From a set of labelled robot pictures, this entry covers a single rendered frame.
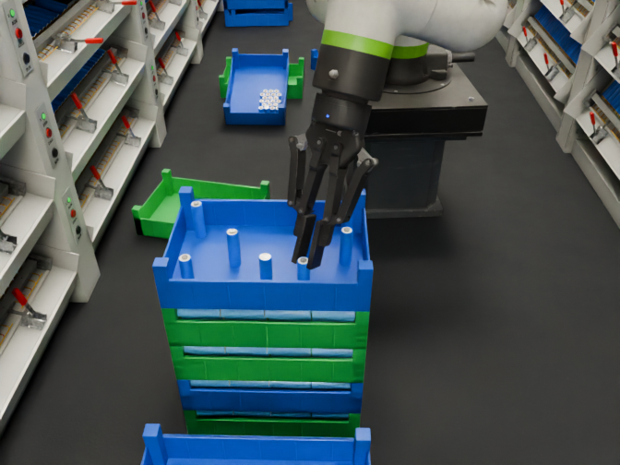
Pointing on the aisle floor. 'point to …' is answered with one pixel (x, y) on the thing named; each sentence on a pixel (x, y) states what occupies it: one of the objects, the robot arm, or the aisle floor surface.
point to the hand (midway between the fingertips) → (311, 241)
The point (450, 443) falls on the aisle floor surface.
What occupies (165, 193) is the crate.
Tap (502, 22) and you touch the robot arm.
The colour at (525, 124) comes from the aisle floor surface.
